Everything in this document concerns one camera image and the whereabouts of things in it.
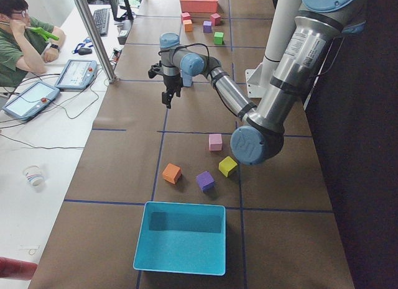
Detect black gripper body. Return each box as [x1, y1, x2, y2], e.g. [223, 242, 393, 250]
[164, 74, 182, 91]

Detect light blue foam block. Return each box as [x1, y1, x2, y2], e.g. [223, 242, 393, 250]
[180, 69, 193, 88]

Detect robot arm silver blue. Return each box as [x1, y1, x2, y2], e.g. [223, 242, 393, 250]
[148, 0, 367, 165]

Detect orange foam block near pink tray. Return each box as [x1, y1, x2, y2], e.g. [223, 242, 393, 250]
[182, 19, 193, 32]

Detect green foam block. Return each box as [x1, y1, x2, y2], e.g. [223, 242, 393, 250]
[213, 32, 224, 45]

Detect purple foam block near pink tray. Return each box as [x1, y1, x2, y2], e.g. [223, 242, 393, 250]
[202, 21, 212, 34]

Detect red foam block left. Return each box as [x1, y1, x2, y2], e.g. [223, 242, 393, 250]
[180, 12, 191, 22]

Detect red foam block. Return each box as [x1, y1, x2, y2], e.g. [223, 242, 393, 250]
[180, 12, 191, 22]
[210, 13, 221, 26]

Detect red foam block right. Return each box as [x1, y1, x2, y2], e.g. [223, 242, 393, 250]
[210, 13, 221, 26]

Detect orange foam block near blue bin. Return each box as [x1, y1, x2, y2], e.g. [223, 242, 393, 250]
[162, 163, 182, 185]

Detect pink plastic tray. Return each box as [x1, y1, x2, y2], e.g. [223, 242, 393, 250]
[180, 0, 218, 13]

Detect yellow foam block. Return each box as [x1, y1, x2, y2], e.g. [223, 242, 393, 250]
[218, 156, 238, 178]

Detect purple foam block near blue bin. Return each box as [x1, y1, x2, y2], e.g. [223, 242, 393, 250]
[196, 171, 215, 192]

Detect teach pendant far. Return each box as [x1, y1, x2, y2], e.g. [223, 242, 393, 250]
[55, 60, 97, 91]

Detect teach pendant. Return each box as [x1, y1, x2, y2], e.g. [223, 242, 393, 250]
[2, 81, 60, 121]
[55, 60, 97, 91]

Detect black computer mouse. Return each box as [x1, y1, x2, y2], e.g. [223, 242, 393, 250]
[78, 47, 93, 55]

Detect black keyboard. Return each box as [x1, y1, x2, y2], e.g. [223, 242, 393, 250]
[93, 9, 110, 37]

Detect green handheld tool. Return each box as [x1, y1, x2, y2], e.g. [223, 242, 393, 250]
[26, 27, 59, 42]

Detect white pillar with base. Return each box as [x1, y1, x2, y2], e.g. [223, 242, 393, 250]
[245, 0, 302, 98]

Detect teach pendant near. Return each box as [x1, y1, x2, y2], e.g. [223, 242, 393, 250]
[2, 81, 60, 121]

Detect blue plastic bin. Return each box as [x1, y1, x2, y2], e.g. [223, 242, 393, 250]
[133, 201, 226, 276]

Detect person in green shirt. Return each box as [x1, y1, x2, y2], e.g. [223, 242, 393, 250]
[1, 0, 65, 88]

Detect paper cup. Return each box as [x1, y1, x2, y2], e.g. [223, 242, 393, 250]
[22, 165, 44, 186]

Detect red cylinder object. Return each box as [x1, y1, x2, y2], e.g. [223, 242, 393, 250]
[1, 257, 37, 280]

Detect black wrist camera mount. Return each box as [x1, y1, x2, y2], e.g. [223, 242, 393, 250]
[148, 61, 164, 79]

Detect blue lanyard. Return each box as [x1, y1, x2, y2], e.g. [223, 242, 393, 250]
[73, 37, 94, 53]

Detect aluminium frame post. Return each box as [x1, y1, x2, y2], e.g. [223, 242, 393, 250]
[73, 0, 117, 85]

